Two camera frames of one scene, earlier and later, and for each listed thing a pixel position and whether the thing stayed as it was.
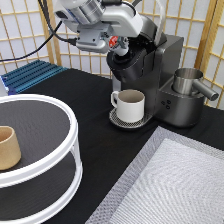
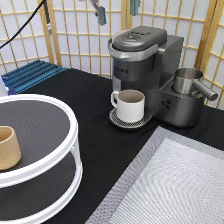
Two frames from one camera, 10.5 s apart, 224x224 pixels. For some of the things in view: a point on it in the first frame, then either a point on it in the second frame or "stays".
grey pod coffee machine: (152, 69) stays
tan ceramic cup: (10, 153) stays
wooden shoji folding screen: (199, 23) stays
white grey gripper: (121, 20) → (100, 12)
